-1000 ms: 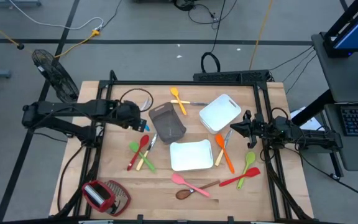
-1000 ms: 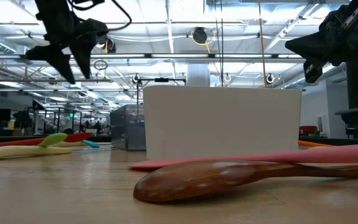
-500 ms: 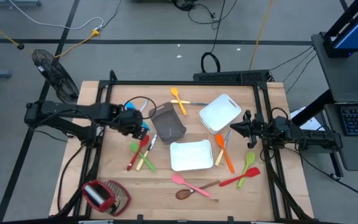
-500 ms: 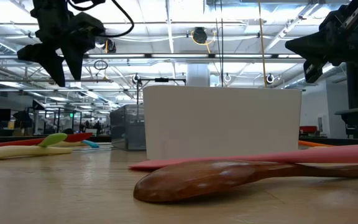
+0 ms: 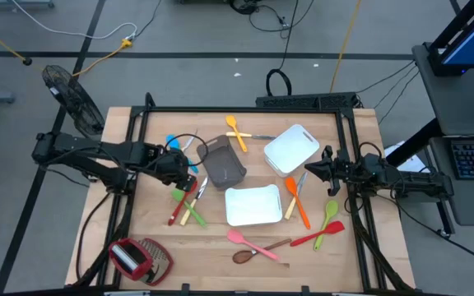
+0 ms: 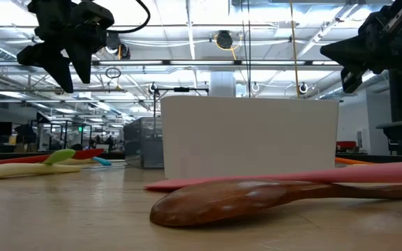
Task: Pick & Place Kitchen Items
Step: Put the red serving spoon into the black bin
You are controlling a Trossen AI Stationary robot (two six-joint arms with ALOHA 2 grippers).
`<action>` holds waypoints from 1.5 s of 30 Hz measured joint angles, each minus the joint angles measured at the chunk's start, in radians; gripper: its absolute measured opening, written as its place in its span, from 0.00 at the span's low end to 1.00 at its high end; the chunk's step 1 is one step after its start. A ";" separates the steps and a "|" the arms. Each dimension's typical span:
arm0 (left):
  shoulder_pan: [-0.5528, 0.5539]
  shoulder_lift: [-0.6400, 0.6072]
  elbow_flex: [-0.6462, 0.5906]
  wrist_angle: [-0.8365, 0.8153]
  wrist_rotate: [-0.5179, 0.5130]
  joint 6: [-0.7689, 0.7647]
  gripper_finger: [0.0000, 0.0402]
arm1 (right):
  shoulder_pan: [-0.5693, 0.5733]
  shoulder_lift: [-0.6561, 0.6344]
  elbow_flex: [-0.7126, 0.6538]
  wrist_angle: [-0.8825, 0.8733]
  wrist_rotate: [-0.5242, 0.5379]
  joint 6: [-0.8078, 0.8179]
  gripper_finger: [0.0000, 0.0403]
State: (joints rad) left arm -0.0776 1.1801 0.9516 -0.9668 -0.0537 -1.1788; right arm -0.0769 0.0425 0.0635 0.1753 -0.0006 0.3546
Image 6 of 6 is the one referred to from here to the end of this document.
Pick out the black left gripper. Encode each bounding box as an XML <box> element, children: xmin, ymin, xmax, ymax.
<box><xmin>16</xmin><ymin>0</ymin><xmax>115</xmax><ymax>94</ymax></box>

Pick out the large red silicone spoon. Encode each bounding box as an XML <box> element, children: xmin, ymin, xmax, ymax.
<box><xmin>0</xmin><ymin>148</ymin><xmax>105</xmax><ymax>171</ymax></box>

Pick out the small green silicone spoon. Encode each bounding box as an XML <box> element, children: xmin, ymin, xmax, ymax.
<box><xmin>41</xmin><ymin>149</ymin><xmax>77</xmax><ymax>166</ymax></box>

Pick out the small orange silicone spoon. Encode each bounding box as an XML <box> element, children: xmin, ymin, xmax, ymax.
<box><xmin>335</xmin><ymin>157</ymin><xmax>375</xmax><ymax>166</ymax></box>

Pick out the small blue silicone spoon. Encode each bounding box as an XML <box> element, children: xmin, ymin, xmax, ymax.
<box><xmin>91</xmin><ymin>156</ymin><xmax>112</xmax><ymax>167</ymax></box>

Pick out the pink silicone spatula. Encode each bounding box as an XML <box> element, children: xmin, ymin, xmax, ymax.
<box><xmin>144</xmin><ymin>160</ymin><xmax>402</xmax><ymax>192</ymax></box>

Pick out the cream-handled steel knife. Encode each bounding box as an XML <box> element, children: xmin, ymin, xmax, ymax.
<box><xmin>0</xmin><ymin>162</ymin><xmax>82</xmax><ymax>181</ymax></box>

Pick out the black monitor stand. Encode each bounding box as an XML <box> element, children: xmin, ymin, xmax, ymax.
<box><xmin>388</xmin><ymin>69</ymin><xmax>402</xmax><ymax>156</ymax></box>

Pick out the background robot workcell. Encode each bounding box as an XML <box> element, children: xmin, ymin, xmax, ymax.
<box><xmin>29</xmin><ymin>111</ymin><xmax>125</xmax><ymax>153</ymax></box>

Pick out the red background seat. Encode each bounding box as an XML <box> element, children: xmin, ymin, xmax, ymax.
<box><xmin>336</xmin><ymin>140</ymin><xmax>357</xmax><ymax>153</ymax></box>

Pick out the grey translucent plastic bin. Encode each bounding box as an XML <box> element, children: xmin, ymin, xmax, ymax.
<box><xmin>123</xmin><ymin>116</ymin><xmax>165</xmax><ymax>169</ymax></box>

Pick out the white building pillar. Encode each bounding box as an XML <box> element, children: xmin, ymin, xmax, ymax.
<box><xmin>209</xmin><ymin>71</ymin><xmax>237</xmax><ymax>98</ymax></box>

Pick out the brown wooden spoon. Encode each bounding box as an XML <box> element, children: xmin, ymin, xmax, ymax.
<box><xmin>149</xmin><ymin>178</ymin><xmax>402</xmax><ymax>229</ymax></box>

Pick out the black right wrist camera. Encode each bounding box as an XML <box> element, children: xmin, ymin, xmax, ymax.
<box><xmin>340</xmin><ymin>67</ymin><xmax>365</xmax><ymax>94</ymax></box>

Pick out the black ceiling cable reel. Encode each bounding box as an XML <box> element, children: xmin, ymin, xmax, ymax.
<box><xmin>214</xmin><ymin>30</ymin><xmax>236</xmax><ymax>50</ymax></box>
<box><xmin>119</xmin><ymin>43</ymin><xmax>132</xmax><ymax>60</ymax></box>
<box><xmin>105</xmin><ymin>33</ymin><xmax>122</xmax><ymax>53</ymax></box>

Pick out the yellow hanging cable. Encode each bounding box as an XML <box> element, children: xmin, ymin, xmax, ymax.
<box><xmin>289</xmin><ymin>0</ymin><xmax>302</xmax><ymax>99</ymax></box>

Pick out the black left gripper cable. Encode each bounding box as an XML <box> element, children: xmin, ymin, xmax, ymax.
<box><xmin>106</xmin><ymin>0</ymin><xmax>151</xmax><ymax>35</ymax></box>

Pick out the black hanging cable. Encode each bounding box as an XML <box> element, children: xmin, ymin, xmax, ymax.
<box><xmin>241</xmin><ymin>0</ymin><xmax>253</xmax><ymax>98</ymax></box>

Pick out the black background camera stand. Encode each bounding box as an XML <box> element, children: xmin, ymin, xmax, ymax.
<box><xmin>151</xmin><ymin>86</ymin><xmax>210</xmax><ymax>119</ymax></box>

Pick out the white plastic handled bin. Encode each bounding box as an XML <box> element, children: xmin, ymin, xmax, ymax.
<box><xmin>160</xmin><ymin>96</ymin><xmax>340</xmax><ymax>181</ymax></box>

